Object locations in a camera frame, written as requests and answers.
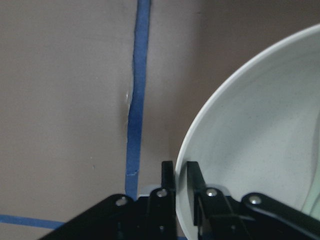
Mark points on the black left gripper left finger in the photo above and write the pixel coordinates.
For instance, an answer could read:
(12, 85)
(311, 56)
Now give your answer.
(119, 217)

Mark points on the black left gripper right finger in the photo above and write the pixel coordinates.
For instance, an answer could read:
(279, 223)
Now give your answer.
(256, 216)

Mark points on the white round plate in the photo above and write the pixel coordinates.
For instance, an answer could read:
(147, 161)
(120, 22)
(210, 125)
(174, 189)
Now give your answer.
(260, 130)

